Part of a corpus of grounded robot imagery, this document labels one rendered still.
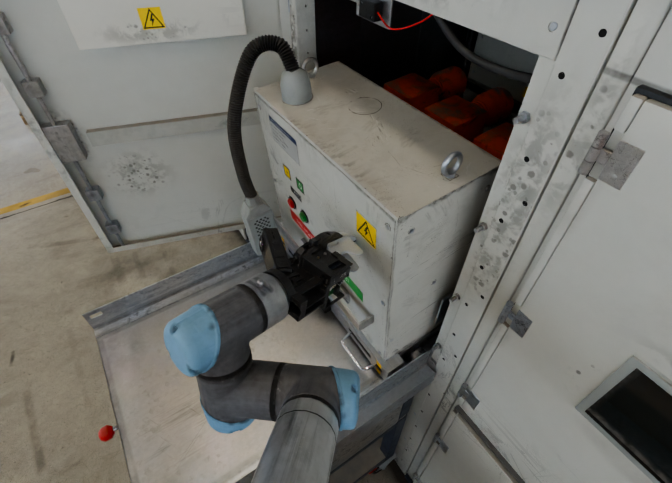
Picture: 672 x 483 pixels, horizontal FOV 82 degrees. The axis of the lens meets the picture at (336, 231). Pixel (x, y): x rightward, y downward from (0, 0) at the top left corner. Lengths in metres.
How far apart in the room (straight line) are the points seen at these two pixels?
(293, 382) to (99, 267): 2.18
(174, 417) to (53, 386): 1.30
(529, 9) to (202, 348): 0.53
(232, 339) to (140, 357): 0.65
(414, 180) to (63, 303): 2.20
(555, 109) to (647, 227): 0.16
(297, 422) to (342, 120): 0.53
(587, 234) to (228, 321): 0.44
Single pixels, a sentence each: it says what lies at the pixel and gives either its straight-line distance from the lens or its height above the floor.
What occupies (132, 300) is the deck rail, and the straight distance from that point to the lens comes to 1.20.
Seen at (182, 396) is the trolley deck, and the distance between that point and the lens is 1.05.
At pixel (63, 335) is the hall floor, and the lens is 2.42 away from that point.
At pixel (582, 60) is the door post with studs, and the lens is 0.51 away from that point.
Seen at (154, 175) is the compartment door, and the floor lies 1.08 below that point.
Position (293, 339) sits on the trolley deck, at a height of 0.82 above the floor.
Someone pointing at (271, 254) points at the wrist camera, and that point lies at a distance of 0.61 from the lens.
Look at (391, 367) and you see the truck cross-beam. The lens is 0.95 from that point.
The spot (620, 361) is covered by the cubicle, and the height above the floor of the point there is 1.29.
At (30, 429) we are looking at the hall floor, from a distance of 2.23.
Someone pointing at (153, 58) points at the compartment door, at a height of 1.39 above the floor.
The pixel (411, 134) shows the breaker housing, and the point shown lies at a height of 1.37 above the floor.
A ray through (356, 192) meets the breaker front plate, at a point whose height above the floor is 1.34.
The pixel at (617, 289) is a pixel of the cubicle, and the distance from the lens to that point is 0.56.
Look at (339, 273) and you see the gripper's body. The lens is 0.60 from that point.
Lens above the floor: 1.74
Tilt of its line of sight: 45 degrees down
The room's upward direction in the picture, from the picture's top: straight up
